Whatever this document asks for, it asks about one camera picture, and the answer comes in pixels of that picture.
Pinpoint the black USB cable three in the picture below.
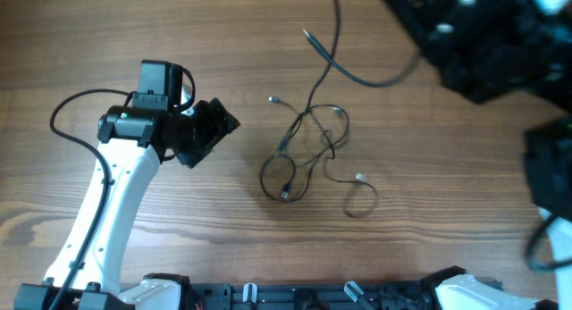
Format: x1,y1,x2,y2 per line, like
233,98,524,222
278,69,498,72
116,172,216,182
267,95,379,219

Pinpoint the black USB cable one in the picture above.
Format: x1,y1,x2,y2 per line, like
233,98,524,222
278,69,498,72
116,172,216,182
258,0,343,203

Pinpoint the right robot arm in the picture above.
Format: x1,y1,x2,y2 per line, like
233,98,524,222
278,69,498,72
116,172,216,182
384,0,571,309

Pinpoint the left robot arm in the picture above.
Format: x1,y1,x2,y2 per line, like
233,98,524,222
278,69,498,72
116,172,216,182
13,60,240,309

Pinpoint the left camera black cable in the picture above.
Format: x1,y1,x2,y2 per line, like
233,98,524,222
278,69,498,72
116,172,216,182
46,66,197,310

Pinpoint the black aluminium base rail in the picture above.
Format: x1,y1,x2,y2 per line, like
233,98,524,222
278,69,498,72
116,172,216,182
180,281,440,310

